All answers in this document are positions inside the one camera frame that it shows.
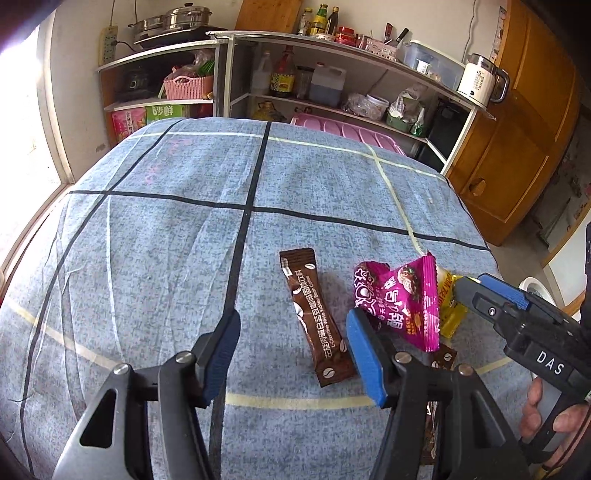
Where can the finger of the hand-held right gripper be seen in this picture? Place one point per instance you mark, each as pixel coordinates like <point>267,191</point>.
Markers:
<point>485,302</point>
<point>508,290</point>

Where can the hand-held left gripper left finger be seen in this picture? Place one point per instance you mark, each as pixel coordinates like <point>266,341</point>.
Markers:
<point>222,353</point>

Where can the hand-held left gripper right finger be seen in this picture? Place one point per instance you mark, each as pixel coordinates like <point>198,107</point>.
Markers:
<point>367,362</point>

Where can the white round trash bin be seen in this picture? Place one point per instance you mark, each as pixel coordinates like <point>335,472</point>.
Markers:
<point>532,282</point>

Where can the yellow snack packet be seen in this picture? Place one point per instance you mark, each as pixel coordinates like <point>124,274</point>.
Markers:
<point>450,318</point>

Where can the brown coffee sachet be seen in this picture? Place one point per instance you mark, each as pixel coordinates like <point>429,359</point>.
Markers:
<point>318,323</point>
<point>445,355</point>

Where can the magenta snack bag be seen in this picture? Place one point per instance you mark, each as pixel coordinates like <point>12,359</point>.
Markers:
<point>401,304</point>

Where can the person's right hand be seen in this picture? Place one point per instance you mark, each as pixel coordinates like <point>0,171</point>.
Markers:
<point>531,417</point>

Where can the wooden door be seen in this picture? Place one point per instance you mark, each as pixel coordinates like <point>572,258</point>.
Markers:
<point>521,152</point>

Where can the green food packet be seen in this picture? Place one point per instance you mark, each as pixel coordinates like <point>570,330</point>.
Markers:
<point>419,122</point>

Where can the white electric kettle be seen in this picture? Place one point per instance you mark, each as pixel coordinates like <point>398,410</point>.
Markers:
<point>478,81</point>

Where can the white plastic bag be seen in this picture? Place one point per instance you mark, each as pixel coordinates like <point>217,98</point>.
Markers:
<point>404,102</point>

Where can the pink plastic storage box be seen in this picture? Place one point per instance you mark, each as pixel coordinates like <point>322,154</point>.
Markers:
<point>341,131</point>

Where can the clear plastic storage box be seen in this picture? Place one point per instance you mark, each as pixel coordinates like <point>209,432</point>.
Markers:
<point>438,64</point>

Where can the crumpled clear plastic bag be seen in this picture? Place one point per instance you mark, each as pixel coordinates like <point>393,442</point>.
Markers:
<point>355,104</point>

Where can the small white cup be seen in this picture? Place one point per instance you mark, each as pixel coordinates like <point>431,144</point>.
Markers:
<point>425,65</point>

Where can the yellow cooking oil bottle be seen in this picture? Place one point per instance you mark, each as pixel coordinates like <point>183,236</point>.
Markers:
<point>268,112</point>

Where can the red cardboard box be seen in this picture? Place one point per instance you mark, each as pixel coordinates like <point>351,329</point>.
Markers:
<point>128,125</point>

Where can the green cardboard box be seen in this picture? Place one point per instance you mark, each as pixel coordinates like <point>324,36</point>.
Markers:
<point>166,112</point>

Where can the plastic jerrycan with dark liquid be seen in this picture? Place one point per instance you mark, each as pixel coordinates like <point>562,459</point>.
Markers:
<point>327,87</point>

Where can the pink woven basket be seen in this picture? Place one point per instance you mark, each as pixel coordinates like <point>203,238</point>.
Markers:
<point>187,87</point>

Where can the pink knife holder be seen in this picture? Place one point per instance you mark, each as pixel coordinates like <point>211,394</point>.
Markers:
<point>381,50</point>

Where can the clear vinegar bottle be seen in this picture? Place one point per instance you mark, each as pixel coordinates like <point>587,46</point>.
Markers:
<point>262,76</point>

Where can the dark glass jar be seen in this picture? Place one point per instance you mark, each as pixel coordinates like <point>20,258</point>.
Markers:
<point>304,85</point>

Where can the small black appliance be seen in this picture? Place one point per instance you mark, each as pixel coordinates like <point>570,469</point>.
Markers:
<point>135,85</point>

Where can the large soy sauce bottle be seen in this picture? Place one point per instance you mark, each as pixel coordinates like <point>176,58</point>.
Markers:
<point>282,76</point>

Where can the red lidded jar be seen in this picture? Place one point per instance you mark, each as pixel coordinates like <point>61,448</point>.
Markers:
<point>345,36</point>

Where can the small white shelf unit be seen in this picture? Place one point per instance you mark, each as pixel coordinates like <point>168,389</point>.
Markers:
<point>157,50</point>

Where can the window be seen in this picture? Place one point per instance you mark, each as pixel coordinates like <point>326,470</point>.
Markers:
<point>18,115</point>

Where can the dark sauce bottle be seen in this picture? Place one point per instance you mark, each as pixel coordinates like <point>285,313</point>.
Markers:
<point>333,21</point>

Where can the black induction cooker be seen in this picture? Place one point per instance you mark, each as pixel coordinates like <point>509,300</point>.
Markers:
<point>180,36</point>

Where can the large white shelf unit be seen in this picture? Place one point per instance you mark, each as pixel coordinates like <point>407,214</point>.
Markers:
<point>286,39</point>

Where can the yellow label oil bottle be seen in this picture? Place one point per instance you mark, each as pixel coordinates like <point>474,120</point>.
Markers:
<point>322,21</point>

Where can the white power strip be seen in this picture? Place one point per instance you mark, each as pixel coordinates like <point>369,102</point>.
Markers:
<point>107,46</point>

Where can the small seasoning bottle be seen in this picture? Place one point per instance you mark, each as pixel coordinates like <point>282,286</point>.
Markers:
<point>306,22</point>

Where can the steel steamer pot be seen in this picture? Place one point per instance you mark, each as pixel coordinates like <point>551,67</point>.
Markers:
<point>187,18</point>

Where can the steel pan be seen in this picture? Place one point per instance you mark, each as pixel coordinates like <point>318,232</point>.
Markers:
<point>147,24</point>

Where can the wooden cutting board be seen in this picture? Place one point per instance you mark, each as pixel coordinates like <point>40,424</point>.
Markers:
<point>268,16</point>

